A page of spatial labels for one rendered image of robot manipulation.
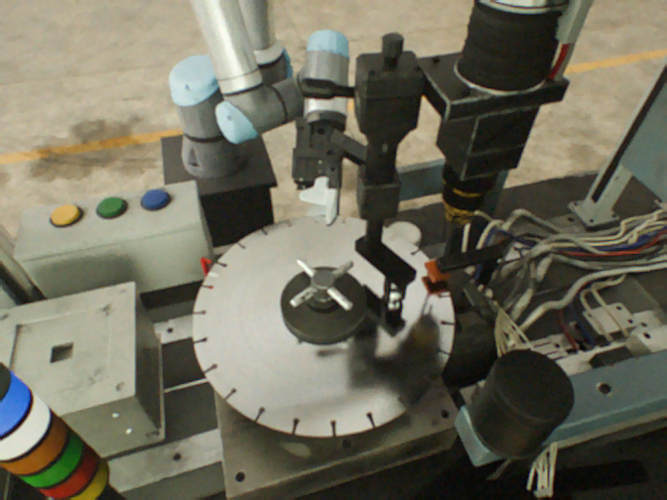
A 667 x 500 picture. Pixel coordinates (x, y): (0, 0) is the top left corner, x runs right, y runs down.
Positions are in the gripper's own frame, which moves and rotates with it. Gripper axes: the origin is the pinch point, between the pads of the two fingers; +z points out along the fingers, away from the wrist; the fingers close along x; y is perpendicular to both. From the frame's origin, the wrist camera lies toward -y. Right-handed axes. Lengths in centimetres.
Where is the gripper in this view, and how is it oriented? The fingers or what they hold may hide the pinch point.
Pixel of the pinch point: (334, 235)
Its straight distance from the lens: 77.2
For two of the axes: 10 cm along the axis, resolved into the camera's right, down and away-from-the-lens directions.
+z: -0.3, 9.8, -1.7
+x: -0.5, -1.8, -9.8
